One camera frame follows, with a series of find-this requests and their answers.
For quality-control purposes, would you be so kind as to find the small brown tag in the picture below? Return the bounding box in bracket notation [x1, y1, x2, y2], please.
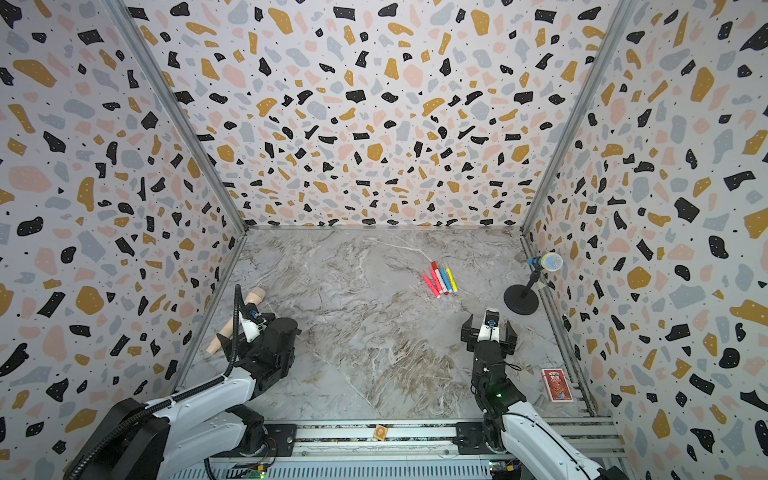
[373, 425, 388, 441]

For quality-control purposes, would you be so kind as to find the aluminium corner post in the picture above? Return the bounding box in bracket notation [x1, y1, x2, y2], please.
[519, 0, 637, 361]
[105, 1, 248, 390]

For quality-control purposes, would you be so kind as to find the blue toy microphone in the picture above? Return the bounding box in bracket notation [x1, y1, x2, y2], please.
[527, 252, 564, 272]

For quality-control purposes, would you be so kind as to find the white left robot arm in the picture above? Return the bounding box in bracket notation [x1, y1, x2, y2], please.
[64, 315, 301, 479]

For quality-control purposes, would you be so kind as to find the aluminium corner post left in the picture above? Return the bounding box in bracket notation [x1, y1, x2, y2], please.
[105, 1, 248, 390]

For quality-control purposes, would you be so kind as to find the aluminium corner post right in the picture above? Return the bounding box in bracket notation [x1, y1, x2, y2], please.
[519, 0, 637, 361]

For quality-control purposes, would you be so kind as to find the red playing card box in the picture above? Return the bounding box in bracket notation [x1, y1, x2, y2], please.
[541, 368, 574, 403]

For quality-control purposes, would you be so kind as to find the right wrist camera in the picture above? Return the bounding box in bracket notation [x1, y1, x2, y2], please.
[477, 308, 500, 343]

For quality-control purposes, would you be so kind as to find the yellow highlighter pen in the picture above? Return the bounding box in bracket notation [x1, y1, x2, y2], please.
[445, 268, 458, 292]

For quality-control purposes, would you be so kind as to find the white marker pen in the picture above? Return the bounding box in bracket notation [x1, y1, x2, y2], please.
[431, 261, 450, 295]

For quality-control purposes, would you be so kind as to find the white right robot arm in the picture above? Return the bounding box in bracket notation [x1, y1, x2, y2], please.
[460, 309, 627, 479]

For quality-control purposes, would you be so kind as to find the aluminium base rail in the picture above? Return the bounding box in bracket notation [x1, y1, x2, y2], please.
[113, 416, 628, 480]

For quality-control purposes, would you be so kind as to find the pink highlighter pen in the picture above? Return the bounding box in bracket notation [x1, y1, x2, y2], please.
[423, 274, 440, 298]
[431, 269, 443, 295]

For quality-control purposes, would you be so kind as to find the blue highlighter pen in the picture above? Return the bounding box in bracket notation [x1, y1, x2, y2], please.
[439, 269, 452, 292]

